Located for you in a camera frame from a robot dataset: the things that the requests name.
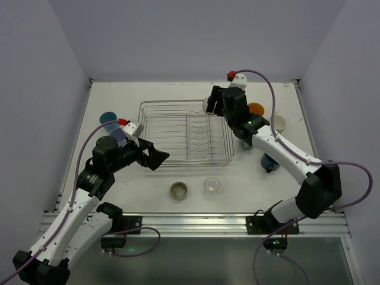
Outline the cream and brown cup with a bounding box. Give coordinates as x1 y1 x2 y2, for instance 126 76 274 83
202 98 214 116

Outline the floral white mug orange inside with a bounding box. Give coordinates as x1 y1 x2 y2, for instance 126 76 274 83
248 103 265 116

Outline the lavender plastic tumbler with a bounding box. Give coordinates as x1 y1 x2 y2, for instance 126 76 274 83
110 128 128 147

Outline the speckled beige small cup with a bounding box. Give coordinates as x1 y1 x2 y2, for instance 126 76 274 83
170 182 188 201

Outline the light blue plastic tumbler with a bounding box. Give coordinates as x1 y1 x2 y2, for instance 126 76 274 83
99 112 120 134

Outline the yellow-green ceramic mug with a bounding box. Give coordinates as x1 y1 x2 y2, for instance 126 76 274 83
270 112 287 134

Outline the small clear glass cup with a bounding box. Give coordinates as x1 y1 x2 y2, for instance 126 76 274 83
204 178 220 194

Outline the dark blue glossy mug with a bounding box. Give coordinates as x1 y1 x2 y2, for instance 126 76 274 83
260 153 280 173

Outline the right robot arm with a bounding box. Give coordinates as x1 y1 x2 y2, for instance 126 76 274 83
205 85 342 226

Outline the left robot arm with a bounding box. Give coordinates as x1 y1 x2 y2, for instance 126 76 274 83
12 136 170 284

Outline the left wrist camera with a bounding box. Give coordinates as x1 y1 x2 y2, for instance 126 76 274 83
122 120 144 147

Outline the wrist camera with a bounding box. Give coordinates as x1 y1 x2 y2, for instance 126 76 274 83
122 120 144 147
227 71 248 90

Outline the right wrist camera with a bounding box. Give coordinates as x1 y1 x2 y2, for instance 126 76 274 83
227 71 248 90

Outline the steel wire dish rack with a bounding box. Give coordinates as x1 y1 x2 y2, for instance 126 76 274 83
138 100 235 167

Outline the aluminium mounting rail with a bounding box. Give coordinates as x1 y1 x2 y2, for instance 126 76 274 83
38 211 351 238

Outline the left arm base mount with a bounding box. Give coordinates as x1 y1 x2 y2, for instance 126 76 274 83
100 215 143 253

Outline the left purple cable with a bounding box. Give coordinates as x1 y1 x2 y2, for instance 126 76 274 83
0 118 128 283

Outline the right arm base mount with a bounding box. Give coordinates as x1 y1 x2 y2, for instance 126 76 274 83
245 210 300 254

